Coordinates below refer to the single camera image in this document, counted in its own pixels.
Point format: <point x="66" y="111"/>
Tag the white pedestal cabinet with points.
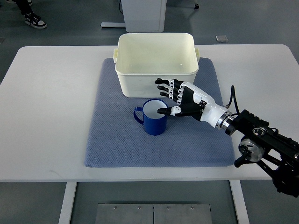
<point x="140" y="16"/>

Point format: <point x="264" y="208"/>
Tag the cream plastic box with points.
<point x="142" y="58"/>

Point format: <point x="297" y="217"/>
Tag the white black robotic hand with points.
<point x="194" y="102"/>

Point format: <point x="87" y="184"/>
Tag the left white table leg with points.
<point x="68" y="201"/>

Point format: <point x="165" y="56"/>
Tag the blue mug white inside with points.
<point x="147" y="115"/>

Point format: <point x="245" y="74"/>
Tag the grey metal floor plate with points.
<point x="153" y="214"/>

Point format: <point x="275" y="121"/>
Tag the small grey floor hatch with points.
<point x="221" y="38"/>

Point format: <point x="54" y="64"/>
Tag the right white table leg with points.
<point x="239" y="202"/>

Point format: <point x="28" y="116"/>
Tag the person in dark trousers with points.
<point x="23" y="5"/>

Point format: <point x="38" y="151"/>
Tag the blue-grey textured mat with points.
<point x="116" y="139"/>

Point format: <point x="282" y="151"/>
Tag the white table leg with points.
<point x="239" y="202"/>
<point x="68" y="201"/>

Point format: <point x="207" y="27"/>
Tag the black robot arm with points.
<point x="274" y="153"/>

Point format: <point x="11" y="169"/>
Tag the black white sneaker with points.
<point x="34" y="21"/>

